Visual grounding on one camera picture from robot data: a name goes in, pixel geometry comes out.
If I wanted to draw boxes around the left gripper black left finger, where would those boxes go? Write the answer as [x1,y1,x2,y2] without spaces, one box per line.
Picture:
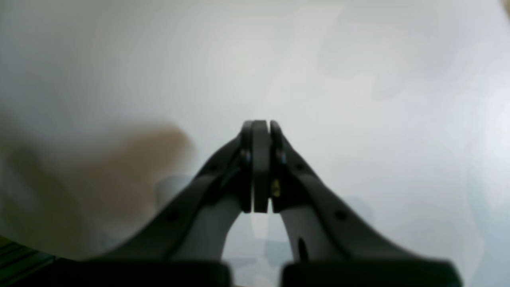
[80,120,271,287]

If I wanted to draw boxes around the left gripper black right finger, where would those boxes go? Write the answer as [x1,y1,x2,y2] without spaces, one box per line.
[270,121,463,287]

